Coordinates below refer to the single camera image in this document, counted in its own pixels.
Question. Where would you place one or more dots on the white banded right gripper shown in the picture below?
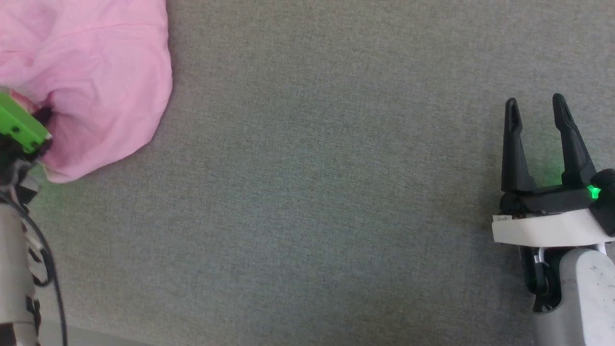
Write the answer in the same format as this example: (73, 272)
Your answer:
(552, 226)

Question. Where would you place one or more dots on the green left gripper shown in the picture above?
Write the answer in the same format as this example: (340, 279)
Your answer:
(17, 124)

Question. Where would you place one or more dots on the pink garment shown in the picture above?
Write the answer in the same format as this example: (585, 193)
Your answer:
(96, 72)

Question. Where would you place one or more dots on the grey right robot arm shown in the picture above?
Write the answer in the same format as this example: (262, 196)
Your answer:
(588, 298)

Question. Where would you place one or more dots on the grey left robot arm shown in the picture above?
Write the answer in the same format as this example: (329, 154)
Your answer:
(12, 259)

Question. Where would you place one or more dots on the grey fabric sofa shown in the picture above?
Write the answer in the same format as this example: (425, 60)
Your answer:
(307, 202)

